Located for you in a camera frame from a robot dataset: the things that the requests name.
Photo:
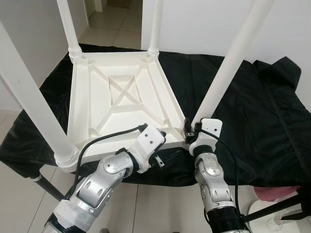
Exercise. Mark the black cloth table cover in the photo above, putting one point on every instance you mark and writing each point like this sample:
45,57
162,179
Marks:
262,111

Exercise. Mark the grey right robot foot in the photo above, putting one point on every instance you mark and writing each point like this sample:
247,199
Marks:
171,231

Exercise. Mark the pink cloth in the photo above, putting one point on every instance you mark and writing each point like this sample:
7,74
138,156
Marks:
277,191

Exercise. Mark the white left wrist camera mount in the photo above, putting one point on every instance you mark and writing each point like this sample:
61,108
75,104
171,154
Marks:
150,141

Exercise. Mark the white round stand base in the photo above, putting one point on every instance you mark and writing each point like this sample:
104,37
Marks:
277,224

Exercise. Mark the white plastic children table top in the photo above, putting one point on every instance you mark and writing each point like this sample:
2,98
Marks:
116,116

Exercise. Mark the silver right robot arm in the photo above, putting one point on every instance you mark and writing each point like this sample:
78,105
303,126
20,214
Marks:
214,179

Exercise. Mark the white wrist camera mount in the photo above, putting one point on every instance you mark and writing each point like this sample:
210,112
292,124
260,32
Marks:
150,141
209,130

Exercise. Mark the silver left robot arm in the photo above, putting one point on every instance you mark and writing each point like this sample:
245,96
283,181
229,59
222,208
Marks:
97,184

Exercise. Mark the white tapered plastic table leg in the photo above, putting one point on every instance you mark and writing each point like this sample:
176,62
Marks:
68,24
155,24
228,63
29,102

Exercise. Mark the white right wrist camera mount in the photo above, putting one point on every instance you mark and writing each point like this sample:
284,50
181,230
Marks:
209,130

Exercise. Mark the grey left robot foot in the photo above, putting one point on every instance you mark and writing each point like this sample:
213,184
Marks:
104,230

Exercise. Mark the white door frame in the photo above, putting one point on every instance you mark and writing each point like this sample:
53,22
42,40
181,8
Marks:
96,4

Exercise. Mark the grey robot foot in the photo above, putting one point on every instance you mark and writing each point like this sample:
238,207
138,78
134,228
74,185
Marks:
171,231
104,230

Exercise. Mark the black metal rod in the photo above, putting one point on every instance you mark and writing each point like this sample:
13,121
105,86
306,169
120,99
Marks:
51,187
277,213

